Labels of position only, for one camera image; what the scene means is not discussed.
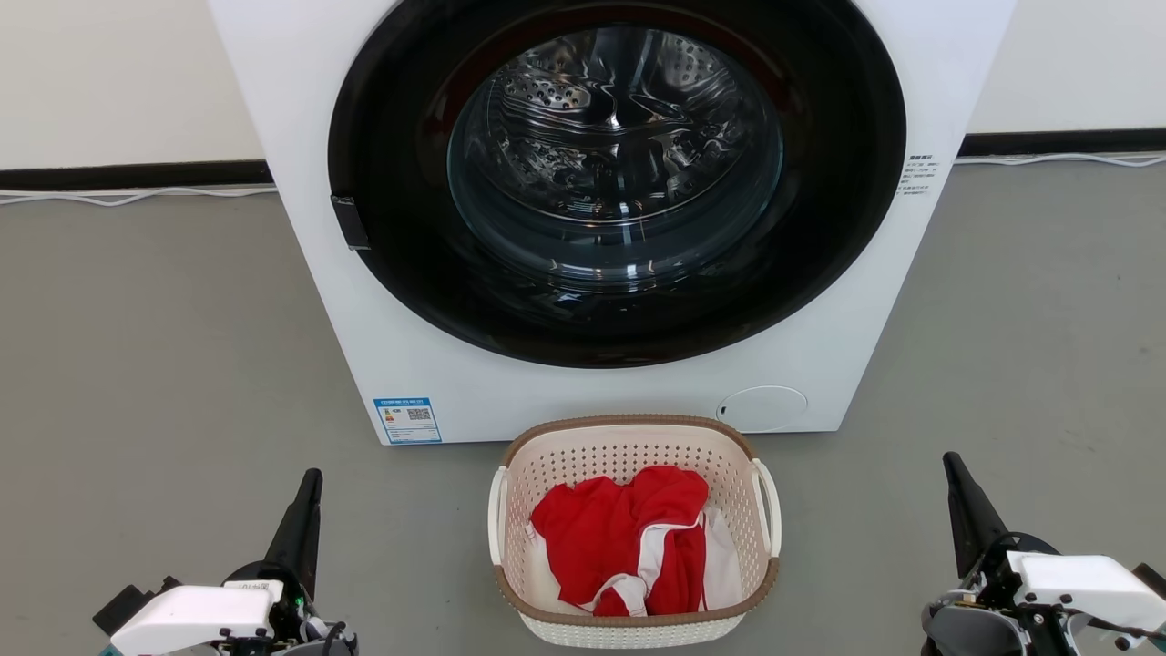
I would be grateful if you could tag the cream perforated laundry basket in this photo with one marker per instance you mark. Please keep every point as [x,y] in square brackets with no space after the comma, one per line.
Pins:
[629,446]

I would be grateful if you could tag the round white filter cover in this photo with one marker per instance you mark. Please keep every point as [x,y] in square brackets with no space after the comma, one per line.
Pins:
[761,409]

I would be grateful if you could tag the blue energy label sticker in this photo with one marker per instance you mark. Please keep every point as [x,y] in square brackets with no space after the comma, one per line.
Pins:
[407,420]

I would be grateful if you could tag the round black washer door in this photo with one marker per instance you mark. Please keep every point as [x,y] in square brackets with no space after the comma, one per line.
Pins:
[392,137]

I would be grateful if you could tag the white front-load washing machine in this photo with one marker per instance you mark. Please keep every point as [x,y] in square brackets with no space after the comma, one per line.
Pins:
[291,137]

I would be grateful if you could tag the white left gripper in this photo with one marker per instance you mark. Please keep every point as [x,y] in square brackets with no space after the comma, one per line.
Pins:
[191,615]

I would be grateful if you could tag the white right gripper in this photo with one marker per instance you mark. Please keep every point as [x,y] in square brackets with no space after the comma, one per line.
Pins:
[1084,579]

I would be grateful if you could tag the red garment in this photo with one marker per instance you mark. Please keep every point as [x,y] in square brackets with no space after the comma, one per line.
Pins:
[601,528]

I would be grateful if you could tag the printed text warning sticker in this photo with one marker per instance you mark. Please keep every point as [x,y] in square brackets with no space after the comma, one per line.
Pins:
[916,173]

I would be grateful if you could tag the black baseboard strip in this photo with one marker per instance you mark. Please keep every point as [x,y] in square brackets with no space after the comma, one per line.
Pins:
[137,175]
[1066,142]

